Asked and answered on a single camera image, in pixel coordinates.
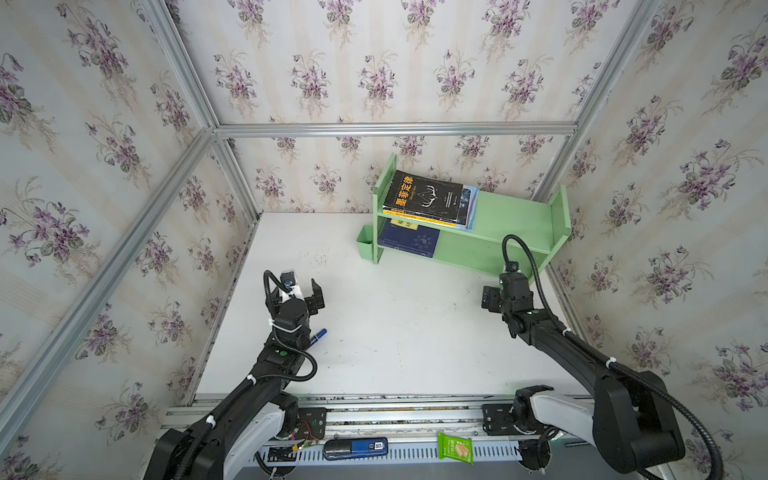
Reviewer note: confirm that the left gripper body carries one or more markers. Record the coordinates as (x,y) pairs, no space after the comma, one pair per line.
(315,296)

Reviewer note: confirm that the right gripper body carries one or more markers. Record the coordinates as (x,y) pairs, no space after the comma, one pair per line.
(492,298)

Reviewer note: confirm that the white blue magazine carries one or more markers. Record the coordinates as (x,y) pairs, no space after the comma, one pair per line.
(468,207)

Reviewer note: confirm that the black book with antlers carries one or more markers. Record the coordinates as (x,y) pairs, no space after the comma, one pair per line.
(426,197)

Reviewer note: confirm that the navy book yellow label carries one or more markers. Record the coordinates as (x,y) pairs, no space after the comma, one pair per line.
(420,240)

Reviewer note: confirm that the yellow cartoon book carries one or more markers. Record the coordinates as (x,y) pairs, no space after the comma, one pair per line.
(415,218)

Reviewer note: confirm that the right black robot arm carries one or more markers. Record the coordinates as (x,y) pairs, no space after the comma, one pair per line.
(632,421)

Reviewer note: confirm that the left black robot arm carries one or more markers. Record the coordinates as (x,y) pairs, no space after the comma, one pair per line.
(223,441)

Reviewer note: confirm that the blue white marker pen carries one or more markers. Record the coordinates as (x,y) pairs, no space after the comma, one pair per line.
(318,336)

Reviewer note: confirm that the green two-tier shelf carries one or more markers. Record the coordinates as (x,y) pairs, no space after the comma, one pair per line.
(531,233)

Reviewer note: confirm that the green snack packet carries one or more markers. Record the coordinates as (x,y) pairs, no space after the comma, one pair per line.
(455,448)

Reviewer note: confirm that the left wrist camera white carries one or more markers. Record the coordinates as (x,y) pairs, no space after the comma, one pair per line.
(289,284)

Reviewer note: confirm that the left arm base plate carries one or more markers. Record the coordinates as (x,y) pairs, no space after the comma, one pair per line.
(306,424)

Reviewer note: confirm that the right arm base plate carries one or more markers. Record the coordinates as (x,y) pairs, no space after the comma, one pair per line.
(512,418)

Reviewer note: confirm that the blue black device on rail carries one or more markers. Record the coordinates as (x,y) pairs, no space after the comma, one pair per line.
(355,448)

